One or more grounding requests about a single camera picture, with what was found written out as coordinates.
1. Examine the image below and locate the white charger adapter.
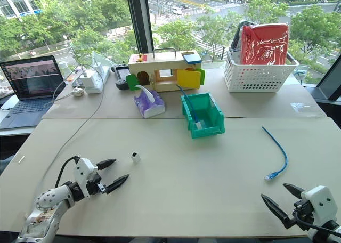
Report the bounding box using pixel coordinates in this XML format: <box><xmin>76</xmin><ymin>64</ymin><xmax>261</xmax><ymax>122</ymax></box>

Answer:
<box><xmin>80</xmin><ymin>76</ymin><xmax>93</xmax><ymax>90</ymax></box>

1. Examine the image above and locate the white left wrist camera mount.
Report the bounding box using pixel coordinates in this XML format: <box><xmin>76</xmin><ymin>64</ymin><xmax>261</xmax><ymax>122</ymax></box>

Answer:
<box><xmin>72</xmin><ymin>157</ymin><xmax>99</xmax><ymax>198</ymax></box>

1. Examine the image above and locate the dark slanted window frame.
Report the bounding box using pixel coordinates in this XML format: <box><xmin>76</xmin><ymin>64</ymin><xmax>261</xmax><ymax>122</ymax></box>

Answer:
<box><xmin>315</xmin><ymin>54</ymin><xmax>341</xmax><ymax>100</ymax></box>

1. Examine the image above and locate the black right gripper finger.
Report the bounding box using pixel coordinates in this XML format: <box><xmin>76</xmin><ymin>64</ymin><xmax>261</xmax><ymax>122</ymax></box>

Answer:
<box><xmin>261</xmin><ymin>193</ymin><xmax>290</xmax><ymax>226</ymax></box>
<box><xmin>282</xmin><ymin>183</ymin><xmax>305</xmax><ymax>201</ymax></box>

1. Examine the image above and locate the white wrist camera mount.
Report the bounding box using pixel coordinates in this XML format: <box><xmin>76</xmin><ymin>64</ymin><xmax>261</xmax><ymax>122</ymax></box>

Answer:
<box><xmin>301</xmin><ymin>185</ymin><xmax>335</xmax><ymax>225</ymax></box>
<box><xmin>72</xmin><ymin>157</ymin><xmax>99</xmax><ymax>198</ymax></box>

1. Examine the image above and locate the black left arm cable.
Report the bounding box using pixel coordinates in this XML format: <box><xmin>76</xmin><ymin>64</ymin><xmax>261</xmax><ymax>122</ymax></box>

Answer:
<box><xmin>54</xmin><ymin>155</ymin><xmax>80</xmax><ymax>189</ymax></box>

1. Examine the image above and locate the dark window pillar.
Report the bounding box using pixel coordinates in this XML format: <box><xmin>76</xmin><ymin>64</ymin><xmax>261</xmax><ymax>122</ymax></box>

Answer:
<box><xmin>125</xmin><ymin>0</ymin><xmax>154</xmax><ymax>66</ymax></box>

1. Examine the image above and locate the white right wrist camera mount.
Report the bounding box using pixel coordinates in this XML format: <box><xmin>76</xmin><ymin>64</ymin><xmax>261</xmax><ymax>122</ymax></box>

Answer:
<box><xmin>301</xmin><ymin>185</ymin><xmax>335</xmax><ymax>225</ymax></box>

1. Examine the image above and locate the wooden latch box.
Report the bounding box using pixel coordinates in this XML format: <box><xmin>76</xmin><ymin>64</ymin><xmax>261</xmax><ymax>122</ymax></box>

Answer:
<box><xmin>126</xmin><ymin>48</ymin><xmax>207</xmax><ymax>93</ymax></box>

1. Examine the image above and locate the black item in basket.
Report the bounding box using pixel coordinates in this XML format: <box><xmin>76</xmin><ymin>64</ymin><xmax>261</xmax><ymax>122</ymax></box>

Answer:
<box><xmin>230</xmin><ymin>21</ymin><xmax>249</xmax><ymax>52</ymax></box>

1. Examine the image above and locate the white power strip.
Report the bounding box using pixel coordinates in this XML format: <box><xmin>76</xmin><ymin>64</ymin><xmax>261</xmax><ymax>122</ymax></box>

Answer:
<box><xmin>79</xmin><ymin>63</ymin><xmax>111</xmax><ymax>95</ymax></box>

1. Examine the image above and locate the clear plastic bag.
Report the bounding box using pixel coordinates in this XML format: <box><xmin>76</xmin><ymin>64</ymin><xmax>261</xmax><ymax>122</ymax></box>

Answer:
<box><xmin>289</xmin><ymin>102</ymin><xmax>320</xmax><ymax>114</ymax></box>

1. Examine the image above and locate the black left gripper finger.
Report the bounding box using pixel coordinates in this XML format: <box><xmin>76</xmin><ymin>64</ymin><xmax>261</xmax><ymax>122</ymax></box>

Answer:
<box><xmin>105</xmin><ymin>174</ymin><xmax>131</xmax><ymax>195</ymax></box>
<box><xmin>95</xmin><ymin>159</ymin><xmax>117</xmax><ymax>171</ymax></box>

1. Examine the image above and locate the red item in plastic wrap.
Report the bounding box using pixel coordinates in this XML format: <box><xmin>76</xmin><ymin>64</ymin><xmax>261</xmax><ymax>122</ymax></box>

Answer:
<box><xmin>240</xmin><ymin>23</ymin><xmax>290</xmax><ymax>66</ymax></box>

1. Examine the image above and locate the dark blue laptop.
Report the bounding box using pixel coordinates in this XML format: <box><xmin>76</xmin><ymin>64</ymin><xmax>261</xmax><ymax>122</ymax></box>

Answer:
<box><xmin>0</xmin><ymin>55</ymin><xmax>67</xmax><ymax>129</ymax></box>

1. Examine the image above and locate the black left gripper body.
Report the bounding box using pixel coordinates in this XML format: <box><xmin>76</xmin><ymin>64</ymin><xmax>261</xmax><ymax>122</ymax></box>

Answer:
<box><xmin>85</xmin><ymin>173</ymin><xmax>109</xmax><ymax>197</ymax></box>

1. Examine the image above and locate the white perforated plastic basket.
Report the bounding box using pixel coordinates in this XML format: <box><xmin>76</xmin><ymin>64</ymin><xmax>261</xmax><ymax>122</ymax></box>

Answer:
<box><xmin>223</xmin><ymin>49</ymin><xmax>301</xmax><ymax>93</ymax></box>

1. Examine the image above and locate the black remote controller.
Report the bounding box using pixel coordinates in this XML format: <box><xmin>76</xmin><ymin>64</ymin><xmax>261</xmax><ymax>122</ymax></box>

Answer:
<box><xmin>111</xmin><ymin>60</ymin><xmax>132</xmax><ymax>91</ymax></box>

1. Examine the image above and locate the purple tissue pack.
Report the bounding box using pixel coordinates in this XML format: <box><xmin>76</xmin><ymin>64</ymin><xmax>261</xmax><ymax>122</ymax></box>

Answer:
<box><xmin>133</xmin><ymin>84</ymin><xmax>167</xmax><ymax>119</ymax></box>

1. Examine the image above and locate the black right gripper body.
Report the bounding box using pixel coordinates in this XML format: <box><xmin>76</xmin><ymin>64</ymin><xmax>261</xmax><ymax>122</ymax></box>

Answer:
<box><xmin>282</xmin><ymin>199</ymin><xmax>315</xmax><ymax>230</ymax></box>

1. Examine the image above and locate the small beige round object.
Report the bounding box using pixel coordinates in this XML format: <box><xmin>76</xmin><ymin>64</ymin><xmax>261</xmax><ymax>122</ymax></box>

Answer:
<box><xmin>71</xmin><ymin>86</ymin><xmax>86</xmax><ymax>98</ymax></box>

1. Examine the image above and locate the clear plastic triangular stand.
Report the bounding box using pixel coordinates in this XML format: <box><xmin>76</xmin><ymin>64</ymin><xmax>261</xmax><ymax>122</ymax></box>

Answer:
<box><xmin>91</xmin><ymin>50</ymin><xmax>110</xmax><ymax>68</ymax></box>

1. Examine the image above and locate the green plastic storage bin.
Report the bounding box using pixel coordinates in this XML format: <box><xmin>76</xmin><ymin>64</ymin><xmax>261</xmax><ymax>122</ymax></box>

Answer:
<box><xmin>181</xmin><ymin>92</ymin><xmax>226</xmax><ymax>140</ymax></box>

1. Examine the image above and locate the long white cable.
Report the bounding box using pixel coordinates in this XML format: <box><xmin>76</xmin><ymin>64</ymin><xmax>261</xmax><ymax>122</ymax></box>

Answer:
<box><xmin>34</xmin><ymin>63</ymin><xmax>105</xmax><ymax>204</ymax></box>

